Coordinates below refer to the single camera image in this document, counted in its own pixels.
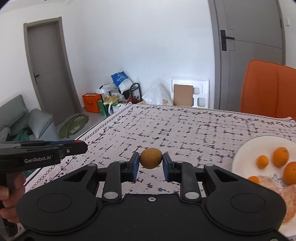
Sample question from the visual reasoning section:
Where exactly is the small tangerine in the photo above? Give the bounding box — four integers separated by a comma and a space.
247, 176, 260, 184

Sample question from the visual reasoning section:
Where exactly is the long pomelo peel piece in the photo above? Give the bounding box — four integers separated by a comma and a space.
258, 176, 295, 202

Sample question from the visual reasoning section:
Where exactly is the small kumquat orange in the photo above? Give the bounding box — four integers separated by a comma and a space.
256, 155, 269, 169

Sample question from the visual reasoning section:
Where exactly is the large orange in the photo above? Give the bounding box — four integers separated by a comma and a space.
282, 162, 296, 185

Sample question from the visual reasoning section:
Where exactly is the medium orange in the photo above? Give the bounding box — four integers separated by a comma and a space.
273, 147, 290, 168

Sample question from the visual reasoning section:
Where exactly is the brown round fruit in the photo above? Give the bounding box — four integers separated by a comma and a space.
140, 148, 163, 169

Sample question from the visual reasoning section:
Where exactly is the left hand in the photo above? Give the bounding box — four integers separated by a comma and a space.
1, 172, 26, 223

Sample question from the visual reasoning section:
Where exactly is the grey cushion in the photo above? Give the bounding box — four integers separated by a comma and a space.
28, 109, 53, 140

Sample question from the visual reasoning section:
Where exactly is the grey sofa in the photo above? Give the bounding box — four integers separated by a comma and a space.
1, 95, 60, 143

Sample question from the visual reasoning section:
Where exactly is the green leaf floor mat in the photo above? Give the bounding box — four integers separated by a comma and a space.
59, 114, 89, 138

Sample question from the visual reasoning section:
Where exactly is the patterned white tablecloth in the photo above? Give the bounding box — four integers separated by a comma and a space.
24, 103, 296, 239

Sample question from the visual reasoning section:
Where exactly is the orange paper bag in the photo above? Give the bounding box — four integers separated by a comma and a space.
82, 93, 101, 113

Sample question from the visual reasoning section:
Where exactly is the green paper bag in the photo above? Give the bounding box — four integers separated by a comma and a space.
97, 100, 107, 116

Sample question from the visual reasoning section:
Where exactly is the white shopping bag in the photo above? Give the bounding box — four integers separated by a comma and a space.
108, 102, 126, 115

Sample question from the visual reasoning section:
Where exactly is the grey door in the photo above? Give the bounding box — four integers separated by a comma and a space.
23, 17, 82, 125
208, 0, 285, 111

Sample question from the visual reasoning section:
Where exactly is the orange chair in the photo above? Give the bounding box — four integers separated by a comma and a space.
240, 60, 295, 120

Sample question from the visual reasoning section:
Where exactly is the brown cardboard piece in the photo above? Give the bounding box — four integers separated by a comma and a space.
173, 84, 194, 107

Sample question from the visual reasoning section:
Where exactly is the white foam packaging board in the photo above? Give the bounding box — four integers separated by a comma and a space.
171, 79, 209, 108

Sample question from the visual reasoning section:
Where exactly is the blue white plastic bag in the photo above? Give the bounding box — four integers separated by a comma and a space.
111, 72, 133, 92

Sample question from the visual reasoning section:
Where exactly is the clear plastic bag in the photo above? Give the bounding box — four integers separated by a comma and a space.
142, 78, 173, 106

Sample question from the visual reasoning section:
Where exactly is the black metal rack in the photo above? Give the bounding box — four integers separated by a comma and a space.
96, 83, 142, 104

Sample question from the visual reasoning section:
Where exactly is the black door handle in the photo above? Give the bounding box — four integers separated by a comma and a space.
220, 30, 235, 51

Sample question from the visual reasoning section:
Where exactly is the small wall switch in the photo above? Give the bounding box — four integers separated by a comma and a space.
285, 18, 290, 26

